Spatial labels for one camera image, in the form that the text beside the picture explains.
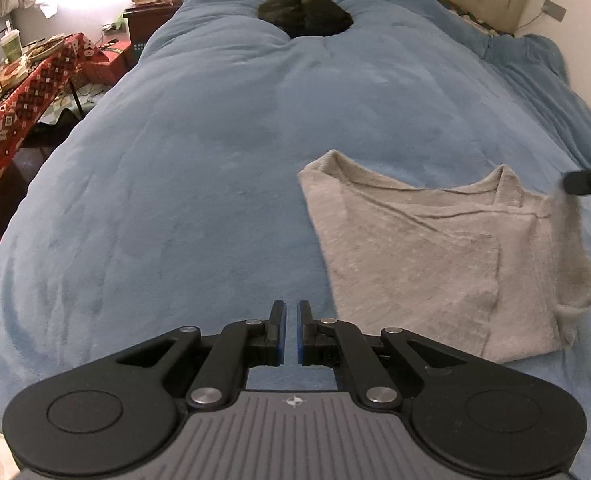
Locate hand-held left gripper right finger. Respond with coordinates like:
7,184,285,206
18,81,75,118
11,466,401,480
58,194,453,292
297,299,476,413

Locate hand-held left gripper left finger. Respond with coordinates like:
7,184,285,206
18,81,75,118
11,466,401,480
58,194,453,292
114,300,288,412

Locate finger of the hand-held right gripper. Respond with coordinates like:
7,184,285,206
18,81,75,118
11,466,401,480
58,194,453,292
562,157,591,197

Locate grey short-sleeved shirt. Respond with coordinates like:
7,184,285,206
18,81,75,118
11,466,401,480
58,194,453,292
298,149,591,365

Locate blue fleece blanket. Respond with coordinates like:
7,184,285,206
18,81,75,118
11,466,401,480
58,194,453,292
0,0,591,431

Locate dark patterned cloth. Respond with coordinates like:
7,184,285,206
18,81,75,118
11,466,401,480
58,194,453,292
425,0,513,36

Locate black cloth bundle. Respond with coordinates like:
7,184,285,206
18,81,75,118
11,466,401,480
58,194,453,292
258,0,353,38

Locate red gift box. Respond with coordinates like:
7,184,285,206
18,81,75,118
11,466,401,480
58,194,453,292
73,40,131,86

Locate wooden nightstand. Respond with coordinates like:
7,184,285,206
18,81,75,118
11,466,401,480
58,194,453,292
124,2,181,58

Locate red patterned tablecloth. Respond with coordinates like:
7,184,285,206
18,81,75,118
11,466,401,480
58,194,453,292
0,32,86,288

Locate dish of food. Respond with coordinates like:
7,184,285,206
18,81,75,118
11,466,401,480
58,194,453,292
26,35,71,58

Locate green drink cup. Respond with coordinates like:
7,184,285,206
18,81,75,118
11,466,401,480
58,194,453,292
0,20,24,61

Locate white crumpled paper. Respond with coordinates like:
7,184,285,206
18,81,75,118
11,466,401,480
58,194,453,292
18,0,61,16

